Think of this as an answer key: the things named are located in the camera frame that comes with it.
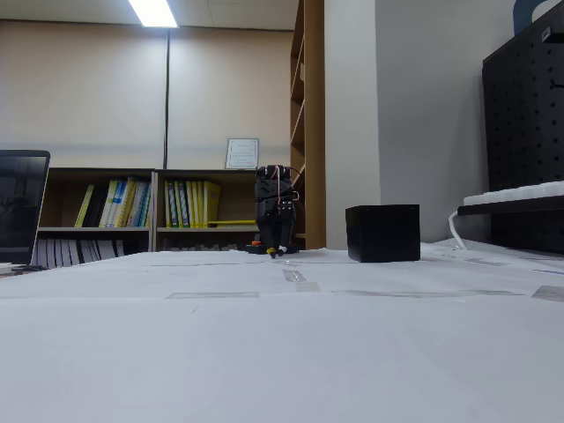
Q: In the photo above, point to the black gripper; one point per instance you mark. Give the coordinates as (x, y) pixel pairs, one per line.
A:
(272, 212)

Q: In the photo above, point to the black square container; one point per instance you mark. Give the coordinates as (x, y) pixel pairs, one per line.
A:
(383, 233)

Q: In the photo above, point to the framed white notice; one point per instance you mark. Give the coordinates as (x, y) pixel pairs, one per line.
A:
(241, 154)

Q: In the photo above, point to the yellow green binder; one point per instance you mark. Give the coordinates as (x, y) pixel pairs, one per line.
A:
(181, 205)
(169, 205)

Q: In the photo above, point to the low wooden bookshelf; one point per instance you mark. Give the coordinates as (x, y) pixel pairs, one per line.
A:
(189, 172)
(101, 170)

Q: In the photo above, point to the white paper table cover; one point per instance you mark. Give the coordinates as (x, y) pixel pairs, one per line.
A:
(282, 352)

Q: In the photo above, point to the tall wooden bookshelf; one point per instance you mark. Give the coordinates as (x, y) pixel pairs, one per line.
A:
(315, 110)

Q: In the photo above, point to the light blue book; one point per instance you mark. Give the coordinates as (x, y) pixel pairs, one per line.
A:
(142, 205)

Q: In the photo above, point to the white yellow book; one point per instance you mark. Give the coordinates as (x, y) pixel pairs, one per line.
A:
(111, 202)

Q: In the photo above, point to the black binder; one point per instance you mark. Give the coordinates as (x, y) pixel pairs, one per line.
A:
(97, 207)

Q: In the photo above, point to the thin yellow book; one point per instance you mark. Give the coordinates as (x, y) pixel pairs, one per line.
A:
(84, 207)

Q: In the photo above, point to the white grey volumes row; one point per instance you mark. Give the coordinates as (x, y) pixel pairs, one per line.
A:
(79, 253)

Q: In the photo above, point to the white power strip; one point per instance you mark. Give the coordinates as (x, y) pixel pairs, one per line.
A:
(520, 191)

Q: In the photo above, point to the ceiling light panel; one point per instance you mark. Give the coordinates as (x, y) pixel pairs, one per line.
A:
(152, 13)

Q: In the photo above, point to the black laptop screen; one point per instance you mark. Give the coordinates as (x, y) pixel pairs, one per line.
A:
(20, 207)

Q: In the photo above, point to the black perforated pegboard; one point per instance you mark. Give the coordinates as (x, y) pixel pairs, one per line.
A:
(524, 132)

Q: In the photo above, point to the blue chair backrest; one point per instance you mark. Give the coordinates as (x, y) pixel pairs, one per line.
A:
(522, 17)

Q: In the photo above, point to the black wall conduit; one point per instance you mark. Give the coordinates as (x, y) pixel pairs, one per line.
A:
(167, 97)

